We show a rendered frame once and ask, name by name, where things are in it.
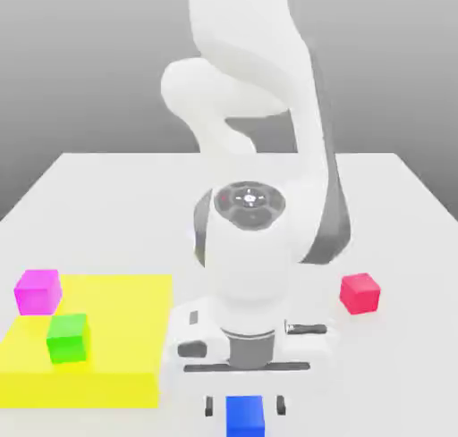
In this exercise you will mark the small blue cube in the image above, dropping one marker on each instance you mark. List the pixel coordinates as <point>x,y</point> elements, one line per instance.
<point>245,416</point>

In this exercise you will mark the small green cube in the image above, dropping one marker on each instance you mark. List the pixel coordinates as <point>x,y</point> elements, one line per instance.
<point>67,338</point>

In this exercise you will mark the large yellow box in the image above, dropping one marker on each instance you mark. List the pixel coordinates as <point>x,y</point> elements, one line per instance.
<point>118,337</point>

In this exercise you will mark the small magenta cube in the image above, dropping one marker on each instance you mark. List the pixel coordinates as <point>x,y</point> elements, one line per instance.
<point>37,292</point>

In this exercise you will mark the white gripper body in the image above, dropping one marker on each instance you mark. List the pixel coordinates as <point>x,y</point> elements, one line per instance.
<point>200,381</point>

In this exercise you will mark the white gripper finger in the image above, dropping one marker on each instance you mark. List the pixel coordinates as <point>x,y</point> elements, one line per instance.
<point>281,405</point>
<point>208,406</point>

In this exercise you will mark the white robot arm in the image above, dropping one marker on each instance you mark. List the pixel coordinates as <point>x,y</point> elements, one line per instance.
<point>250,265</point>

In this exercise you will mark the small red cube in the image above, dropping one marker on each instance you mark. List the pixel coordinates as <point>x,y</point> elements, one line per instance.
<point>359,294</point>

